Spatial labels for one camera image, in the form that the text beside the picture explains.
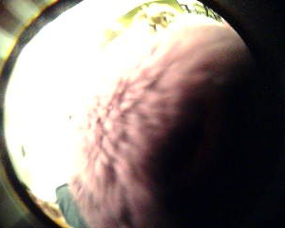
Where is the pink plush soft toy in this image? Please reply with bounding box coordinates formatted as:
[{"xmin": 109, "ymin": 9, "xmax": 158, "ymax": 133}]
[{"xmin": 68, "ymin": 22, "xmax": 260, "ymax": 228}]

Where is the yellow green printed packet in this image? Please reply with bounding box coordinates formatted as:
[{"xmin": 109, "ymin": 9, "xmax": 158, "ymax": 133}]
[{"xmin": 104, "ymin": 0, "xmax": 226, "ymax": 43}]

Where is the grey blue cloth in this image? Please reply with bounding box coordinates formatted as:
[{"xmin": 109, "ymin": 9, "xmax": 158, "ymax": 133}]
[{"xmin": 55, "ymin": 183, "xmax": 88, "ymax": 228}]

